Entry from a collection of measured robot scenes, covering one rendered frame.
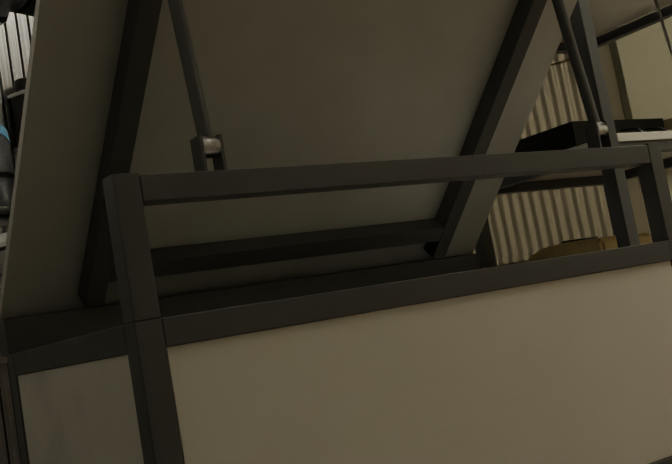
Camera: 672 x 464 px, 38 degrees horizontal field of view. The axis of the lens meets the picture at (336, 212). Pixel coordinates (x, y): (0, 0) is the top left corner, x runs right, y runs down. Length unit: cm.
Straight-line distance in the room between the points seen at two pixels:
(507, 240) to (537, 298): 311
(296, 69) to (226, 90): 14
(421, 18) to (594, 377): 76
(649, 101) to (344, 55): 272
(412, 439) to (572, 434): 35
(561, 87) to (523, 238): 75
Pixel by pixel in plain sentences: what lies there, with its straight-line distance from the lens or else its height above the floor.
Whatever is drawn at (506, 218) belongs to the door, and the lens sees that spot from 485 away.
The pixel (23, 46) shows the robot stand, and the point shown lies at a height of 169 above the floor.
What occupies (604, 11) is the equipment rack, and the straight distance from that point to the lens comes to 272.
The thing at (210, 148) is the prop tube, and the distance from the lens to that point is 140.
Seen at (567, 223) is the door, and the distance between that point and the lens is 476.
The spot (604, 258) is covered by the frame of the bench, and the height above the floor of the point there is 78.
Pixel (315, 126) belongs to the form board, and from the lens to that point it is 192.
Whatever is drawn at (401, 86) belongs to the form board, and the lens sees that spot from 200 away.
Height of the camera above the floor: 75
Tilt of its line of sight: 7 degrees up
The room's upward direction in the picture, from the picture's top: 10 degrees counter-clockwise
